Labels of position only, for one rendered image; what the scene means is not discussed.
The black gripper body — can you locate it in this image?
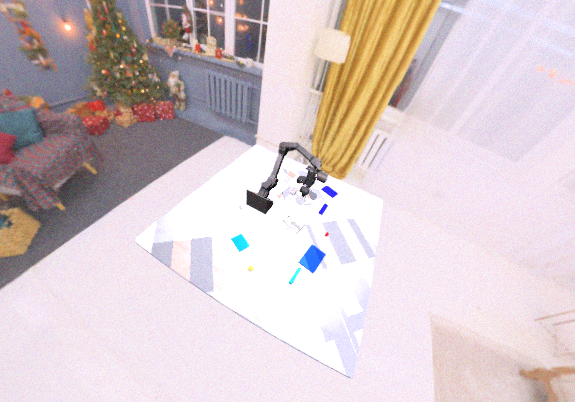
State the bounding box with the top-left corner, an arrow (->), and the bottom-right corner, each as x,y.
299,176 -> 317,195

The cyan flat square plate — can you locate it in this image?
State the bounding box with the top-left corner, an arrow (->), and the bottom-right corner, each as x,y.
231,234 -> 250,252

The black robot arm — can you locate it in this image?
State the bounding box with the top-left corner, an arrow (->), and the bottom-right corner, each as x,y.
256,142 -> 329,199

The blue flat plate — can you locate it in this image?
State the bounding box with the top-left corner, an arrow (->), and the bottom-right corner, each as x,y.
299,245 -> 325,273
321,185 -> 338,198

